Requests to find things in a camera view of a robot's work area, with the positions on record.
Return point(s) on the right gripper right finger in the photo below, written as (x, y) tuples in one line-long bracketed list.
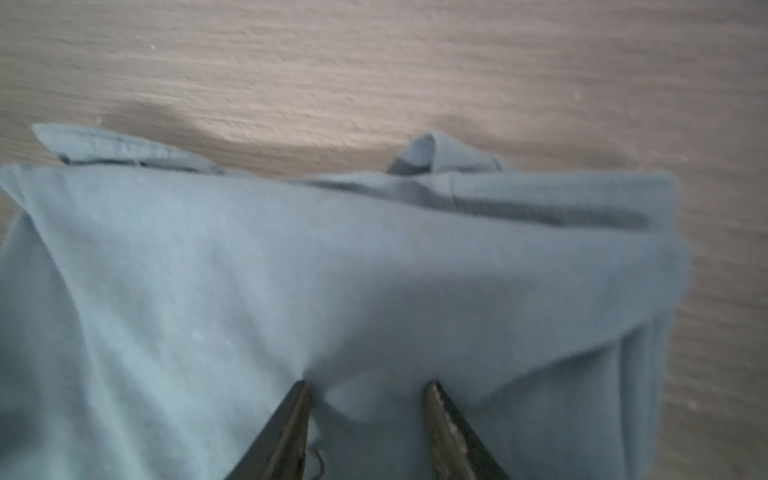
[(456, 451)]

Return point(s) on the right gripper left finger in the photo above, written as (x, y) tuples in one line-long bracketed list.
[(279, 450)]

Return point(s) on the grey t shirt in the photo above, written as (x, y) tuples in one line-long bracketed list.
[(156, 308)]

